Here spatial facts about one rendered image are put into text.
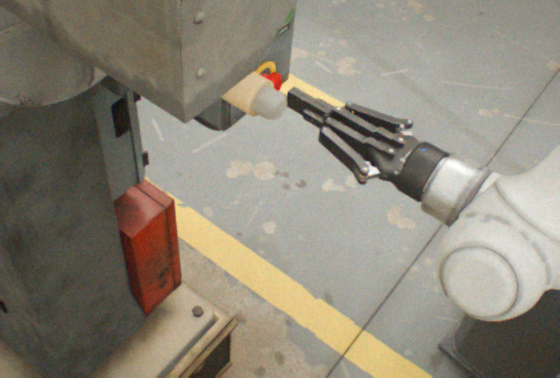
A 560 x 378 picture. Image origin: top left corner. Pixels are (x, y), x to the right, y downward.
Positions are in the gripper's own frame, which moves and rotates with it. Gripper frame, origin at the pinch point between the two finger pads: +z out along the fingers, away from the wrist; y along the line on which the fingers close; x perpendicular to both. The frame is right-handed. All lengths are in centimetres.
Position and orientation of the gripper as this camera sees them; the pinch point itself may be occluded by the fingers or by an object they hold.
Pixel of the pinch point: (309, 107)
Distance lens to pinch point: 92.0
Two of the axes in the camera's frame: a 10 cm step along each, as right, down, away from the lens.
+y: 6.1, -5.7, 5.5
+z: -7.9, -4.9, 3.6
